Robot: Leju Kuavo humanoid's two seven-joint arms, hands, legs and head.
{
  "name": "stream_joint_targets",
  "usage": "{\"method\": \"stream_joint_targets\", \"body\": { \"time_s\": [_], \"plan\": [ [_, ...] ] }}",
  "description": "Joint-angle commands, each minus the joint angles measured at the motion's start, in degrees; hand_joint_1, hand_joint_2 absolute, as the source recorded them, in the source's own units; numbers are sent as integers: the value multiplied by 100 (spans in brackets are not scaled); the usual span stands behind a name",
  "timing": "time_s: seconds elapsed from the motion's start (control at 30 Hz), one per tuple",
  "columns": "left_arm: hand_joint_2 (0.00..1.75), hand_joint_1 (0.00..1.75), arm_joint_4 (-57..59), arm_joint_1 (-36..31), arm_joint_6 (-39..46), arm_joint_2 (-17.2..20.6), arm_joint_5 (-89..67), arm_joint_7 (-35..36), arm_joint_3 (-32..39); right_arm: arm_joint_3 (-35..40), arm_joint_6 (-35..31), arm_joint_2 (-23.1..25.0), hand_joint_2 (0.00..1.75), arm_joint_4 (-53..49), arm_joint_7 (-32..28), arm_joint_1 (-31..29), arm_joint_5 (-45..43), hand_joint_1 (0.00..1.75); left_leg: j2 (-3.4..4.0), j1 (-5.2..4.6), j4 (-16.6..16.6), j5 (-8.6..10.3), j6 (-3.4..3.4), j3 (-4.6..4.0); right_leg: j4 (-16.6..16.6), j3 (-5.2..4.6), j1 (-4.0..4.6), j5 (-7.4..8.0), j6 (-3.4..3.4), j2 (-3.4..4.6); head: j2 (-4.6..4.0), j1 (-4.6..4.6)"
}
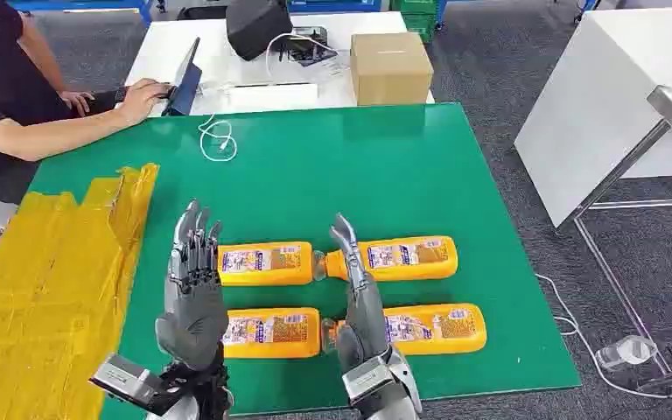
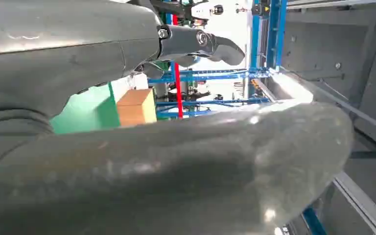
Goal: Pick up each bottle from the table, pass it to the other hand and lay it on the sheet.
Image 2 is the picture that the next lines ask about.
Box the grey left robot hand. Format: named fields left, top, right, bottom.
left=0, top=0, right=354, bottom=235

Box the red pole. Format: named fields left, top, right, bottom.
left=173, top=14, right=184, bottom=119

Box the green table mat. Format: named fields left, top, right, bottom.
left=49, top=82, right=121, bottom=135

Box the blue bench leg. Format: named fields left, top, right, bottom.
left=301, top=207, right=328, bottom=235

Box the white device with black lens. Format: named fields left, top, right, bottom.
left=190, top=0, right=225, bottom=21

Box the grey ribbed left arm sleeve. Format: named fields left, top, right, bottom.
left=0, top=108, right=54, bottom=182

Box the blue metal rack frame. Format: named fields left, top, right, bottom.
left=147, top=0, right=288, bottom=119

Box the grey metal bench frame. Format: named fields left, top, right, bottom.
left=256, top=0, right=376, bottom=235

